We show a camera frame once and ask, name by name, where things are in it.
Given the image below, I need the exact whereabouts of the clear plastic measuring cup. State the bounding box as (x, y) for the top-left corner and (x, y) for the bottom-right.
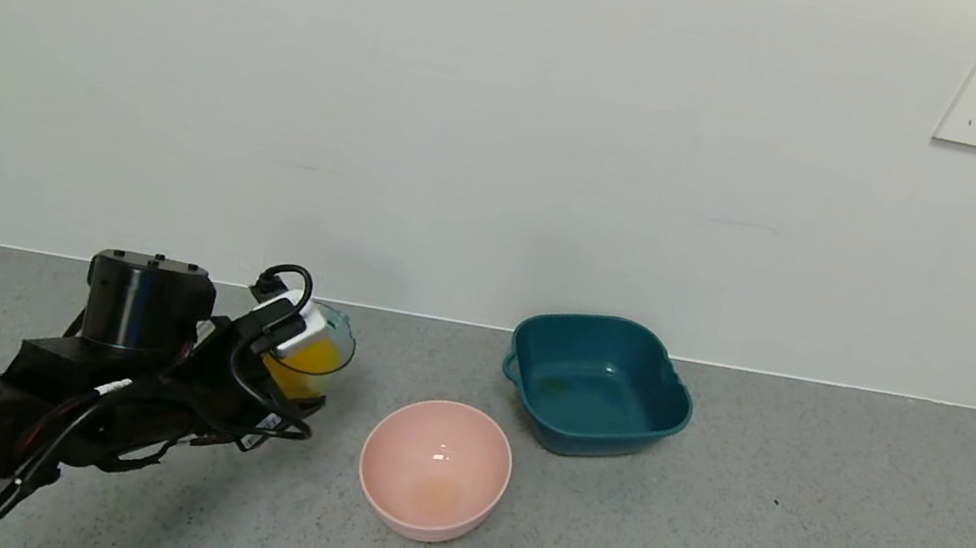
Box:
(256, 294), (363, 411)

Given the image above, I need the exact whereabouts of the black camera cable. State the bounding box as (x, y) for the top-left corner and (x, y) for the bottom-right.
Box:
(217, 257), (341, 445)

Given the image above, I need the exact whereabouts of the orange liquid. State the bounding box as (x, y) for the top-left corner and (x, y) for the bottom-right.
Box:
(262, 328), (343, 407)

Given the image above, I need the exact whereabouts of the pink bowl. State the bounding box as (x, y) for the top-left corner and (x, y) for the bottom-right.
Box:
(348, 388), (522, 548)

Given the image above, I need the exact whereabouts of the teal square plastic basin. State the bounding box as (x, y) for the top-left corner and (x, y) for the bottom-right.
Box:
(488, 299), (706, 478)

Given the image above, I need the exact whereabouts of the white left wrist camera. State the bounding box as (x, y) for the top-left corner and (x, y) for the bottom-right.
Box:
(241, 278), (333, 367)

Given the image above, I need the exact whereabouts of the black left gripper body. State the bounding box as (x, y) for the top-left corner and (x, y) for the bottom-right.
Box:
(163, 308), (313, 462)

